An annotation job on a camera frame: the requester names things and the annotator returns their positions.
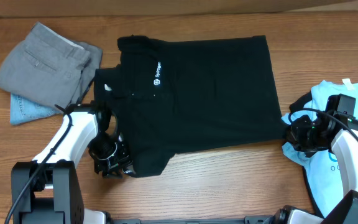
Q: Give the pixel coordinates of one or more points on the folded blue jeans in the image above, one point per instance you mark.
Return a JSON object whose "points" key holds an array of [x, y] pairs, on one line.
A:
{"points": [[23, 110]]}

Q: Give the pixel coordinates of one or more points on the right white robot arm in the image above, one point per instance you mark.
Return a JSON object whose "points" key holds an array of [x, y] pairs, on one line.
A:
{"points": [[329, 150]]}

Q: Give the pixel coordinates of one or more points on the black polo shirt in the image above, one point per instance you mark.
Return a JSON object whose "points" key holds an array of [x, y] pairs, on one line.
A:
{"points": [[178, 97]]}

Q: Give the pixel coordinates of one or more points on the light blue printed t-shirt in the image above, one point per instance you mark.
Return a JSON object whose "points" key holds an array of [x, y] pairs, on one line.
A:
{"points": [[321, 171]]}

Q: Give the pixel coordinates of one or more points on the folded grey trousers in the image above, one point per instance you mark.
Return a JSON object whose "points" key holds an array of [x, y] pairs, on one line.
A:
{"points": [[48, 69]]}

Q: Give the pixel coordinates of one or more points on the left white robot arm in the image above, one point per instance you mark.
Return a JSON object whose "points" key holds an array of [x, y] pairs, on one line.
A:
{"points": [[46, 189]]}

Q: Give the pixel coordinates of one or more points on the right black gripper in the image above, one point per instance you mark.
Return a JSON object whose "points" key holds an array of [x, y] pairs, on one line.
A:
{"points": [[293, 134]]}

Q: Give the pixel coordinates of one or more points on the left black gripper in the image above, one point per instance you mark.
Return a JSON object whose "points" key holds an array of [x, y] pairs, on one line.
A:
{"points": [[107, 168]]}

